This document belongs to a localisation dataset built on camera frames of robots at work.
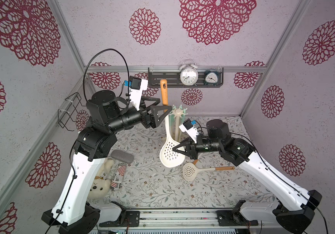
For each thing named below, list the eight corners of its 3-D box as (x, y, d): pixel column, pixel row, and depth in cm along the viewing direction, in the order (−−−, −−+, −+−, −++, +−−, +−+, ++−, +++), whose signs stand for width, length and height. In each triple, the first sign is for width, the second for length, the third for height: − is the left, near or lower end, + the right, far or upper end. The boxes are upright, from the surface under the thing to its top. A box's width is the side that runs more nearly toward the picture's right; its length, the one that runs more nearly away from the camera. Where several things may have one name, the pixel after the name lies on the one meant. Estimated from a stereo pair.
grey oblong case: (110, 157, 99) (108, 154, 96) (115, 150, 103) (114, 147, 100) (130, 165, 95) (129, 162, 93) (135, 157, 99) (134, 154, 96)
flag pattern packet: (111, 190, 85) (109, 187, 82) (119, 165, 95) (118, 162, 92) (120, 191, 85) (118, 188, 82) (127, 166, 95) (126, 163, 91)
